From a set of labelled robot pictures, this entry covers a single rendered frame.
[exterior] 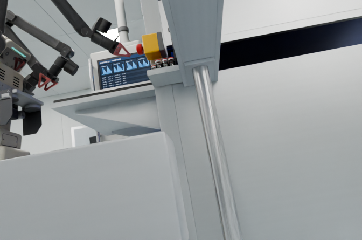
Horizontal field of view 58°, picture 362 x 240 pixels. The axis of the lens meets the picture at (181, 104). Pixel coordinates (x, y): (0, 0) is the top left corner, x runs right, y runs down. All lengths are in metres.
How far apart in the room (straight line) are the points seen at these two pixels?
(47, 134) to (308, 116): 6.78
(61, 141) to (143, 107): 6.20
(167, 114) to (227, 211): 0.43
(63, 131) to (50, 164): 7.09
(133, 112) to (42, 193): 0.95
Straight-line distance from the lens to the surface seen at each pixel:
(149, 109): 1.29
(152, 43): 1.16
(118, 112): 1.31
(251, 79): 1.20
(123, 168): 0.35
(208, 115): 0.93
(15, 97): 1.64
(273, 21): 1.30
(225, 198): 0.92
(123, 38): 2.52
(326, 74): 1.27
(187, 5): 0.69
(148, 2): 1.35
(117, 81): 2.35
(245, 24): 1.29
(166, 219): 0.34
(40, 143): 7.64
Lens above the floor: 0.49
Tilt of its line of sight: 15 degrees up
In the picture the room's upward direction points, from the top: 10 degrees counter-clockwise
